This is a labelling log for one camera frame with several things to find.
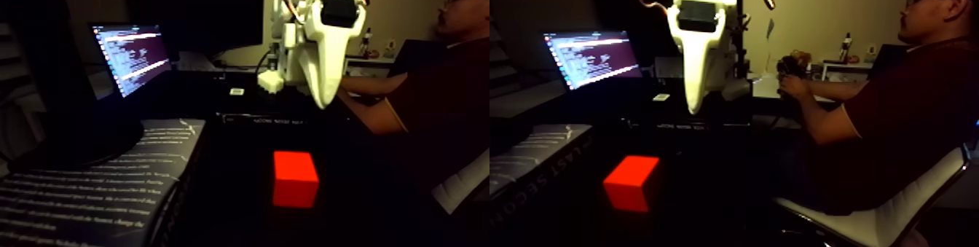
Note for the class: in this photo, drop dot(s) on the white office chair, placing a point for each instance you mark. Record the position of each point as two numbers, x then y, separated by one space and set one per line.
887 218

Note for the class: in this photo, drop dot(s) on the black book with white text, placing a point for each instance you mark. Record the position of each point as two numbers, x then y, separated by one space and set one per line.
76 202

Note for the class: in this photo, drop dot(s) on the large black stand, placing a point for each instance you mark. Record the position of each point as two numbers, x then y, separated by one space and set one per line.
53 88

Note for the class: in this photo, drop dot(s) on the black leader arm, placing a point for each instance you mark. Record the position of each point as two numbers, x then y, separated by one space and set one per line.
789 65

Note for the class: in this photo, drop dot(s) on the black computer monitor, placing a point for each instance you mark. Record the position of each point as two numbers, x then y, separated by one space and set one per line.
199 11

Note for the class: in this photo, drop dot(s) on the red cube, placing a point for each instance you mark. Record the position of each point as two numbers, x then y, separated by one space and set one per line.
295 178

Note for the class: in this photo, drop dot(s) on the open laptop with lit screen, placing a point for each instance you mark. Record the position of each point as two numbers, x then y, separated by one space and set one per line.
134 57

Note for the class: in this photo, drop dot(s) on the person's left hand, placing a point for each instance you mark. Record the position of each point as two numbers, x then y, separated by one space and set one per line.
794 89

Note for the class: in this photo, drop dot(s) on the small dark figurine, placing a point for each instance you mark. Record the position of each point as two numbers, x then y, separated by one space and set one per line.
365 43

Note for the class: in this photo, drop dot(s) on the person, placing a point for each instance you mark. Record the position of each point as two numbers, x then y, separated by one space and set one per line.
918 103

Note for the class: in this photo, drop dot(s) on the small white tag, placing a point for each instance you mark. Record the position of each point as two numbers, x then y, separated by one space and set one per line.
237 92

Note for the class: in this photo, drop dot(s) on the black box with white print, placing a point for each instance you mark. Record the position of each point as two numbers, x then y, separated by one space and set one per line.
260 118

